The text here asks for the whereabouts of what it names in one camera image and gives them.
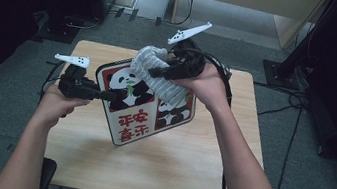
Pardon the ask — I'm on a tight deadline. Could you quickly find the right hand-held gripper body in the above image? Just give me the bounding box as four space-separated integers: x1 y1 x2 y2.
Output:
162 16 214 85

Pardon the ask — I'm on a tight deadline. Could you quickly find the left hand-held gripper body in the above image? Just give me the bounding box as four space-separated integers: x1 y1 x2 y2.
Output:
48 52 105 103

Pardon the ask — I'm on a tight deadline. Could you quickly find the grey fluffy cloth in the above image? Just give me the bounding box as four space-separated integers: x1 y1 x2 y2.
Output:
124 42 196 110

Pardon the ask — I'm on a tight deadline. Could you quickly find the panda picture board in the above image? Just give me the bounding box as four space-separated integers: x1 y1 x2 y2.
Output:
85 53 203 157

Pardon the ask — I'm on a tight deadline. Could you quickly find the person's left hand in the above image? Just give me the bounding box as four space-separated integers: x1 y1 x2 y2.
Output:
34 82 94 134

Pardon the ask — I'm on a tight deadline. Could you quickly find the person's right hand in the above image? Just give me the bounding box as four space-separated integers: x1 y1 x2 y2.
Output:
168 56 235 116

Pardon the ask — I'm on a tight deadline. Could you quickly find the black metal stand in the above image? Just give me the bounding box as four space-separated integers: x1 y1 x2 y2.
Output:
259 0 337 96

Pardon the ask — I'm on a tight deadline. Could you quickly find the light wooden cabinet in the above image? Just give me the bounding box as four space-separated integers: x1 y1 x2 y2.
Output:
169 0 327 55

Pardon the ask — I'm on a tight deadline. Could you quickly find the left hand-held gripper cable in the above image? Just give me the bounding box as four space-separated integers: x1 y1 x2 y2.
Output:
37 58 68 110

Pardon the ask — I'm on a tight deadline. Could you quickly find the hand-held gripper cable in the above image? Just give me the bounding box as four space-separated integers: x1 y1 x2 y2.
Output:
156 45 251 189
37 58 68 110

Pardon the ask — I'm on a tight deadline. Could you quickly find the right hand-held gripper cable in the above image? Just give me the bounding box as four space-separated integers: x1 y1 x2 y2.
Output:
156 45 251 189

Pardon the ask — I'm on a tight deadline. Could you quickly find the black hanging cable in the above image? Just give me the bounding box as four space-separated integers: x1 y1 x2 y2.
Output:
170 0 197 29

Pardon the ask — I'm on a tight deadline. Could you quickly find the black floor cable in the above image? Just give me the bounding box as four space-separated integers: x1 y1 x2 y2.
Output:
237 81 311 189

